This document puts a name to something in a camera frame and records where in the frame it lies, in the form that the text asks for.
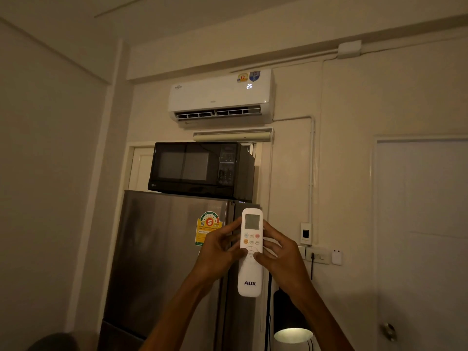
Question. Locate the person's right hand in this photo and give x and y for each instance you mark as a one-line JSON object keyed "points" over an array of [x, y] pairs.
{"points": [[287, 265]]}

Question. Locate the person's left hand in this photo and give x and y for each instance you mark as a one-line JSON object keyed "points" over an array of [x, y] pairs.
{"points": [[215, 257]]}

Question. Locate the person's left thumb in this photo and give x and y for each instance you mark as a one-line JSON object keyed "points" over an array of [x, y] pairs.
{"points": [[236, 256]]}

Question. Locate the person's right thumb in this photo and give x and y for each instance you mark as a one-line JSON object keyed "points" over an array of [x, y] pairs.
{"points": [[264, 260]]}

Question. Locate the person's right middle finger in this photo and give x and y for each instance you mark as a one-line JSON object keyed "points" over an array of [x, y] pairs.
{"points": [[271, 244]]}

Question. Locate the white air conditioner remote control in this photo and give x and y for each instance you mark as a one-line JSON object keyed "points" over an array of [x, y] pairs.
{"points": [[250, 277]]}

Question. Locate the person's left forearm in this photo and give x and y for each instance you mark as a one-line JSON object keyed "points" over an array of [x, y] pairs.
{"points": [[172, 318]]}

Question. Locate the person's right forearm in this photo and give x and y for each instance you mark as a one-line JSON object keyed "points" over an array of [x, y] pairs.
{"points": [[321, 321]]}

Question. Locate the yellow green energy label sticker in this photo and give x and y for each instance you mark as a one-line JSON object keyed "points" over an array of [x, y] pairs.
{"points": [[209, 227]]}

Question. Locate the black lamp pole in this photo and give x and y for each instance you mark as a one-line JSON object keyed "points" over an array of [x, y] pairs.
{"points": [[268, 310]]}

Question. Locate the black lamp shade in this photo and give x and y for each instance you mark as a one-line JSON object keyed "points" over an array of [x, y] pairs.
{"points": [[290, 318]]}

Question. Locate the grey steel refrigerator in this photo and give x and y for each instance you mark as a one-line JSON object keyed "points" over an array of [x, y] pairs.
{"points": [[157, 259]]}

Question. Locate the black microwave oven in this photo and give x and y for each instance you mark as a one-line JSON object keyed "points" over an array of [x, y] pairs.
{"points": [[197, 169]]}

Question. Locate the fluorescent tube light fixture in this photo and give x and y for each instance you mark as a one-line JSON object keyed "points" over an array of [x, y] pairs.
{"points": [[232, 135]]}

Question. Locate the white door behind refrigerator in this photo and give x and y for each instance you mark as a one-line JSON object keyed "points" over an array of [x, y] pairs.
{"points": [[140, 168]]}

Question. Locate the metal door knob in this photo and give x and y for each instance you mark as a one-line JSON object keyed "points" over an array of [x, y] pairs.
{"points": [[388, 331]]}

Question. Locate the white junction box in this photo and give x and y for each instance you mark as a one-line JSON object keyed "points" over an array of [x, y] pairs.
{"points": [[349, 49]]}

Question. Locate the small white wall switch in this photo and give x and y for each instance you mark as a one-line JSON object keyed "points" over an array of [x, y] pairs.
{"points": [[301, 252]]}

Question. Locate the white wall breaker switch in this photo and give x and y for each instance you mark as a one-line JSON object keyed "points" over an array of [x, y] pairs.
{"points": [[305, 233]]}

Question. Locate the white wall power outlet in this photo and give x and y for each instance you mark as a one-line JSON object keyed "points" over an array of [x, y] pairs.
{"points": [[318, 255]]}

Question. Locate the small white wall device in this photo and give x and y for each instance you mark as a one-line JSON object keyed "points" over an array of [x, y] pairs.
{"points": [[336, 257]]}

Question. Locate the white wall air conditioner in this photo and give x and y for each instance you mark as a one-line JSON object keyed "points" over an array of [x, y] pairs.
{"points": [[219, 94]]}

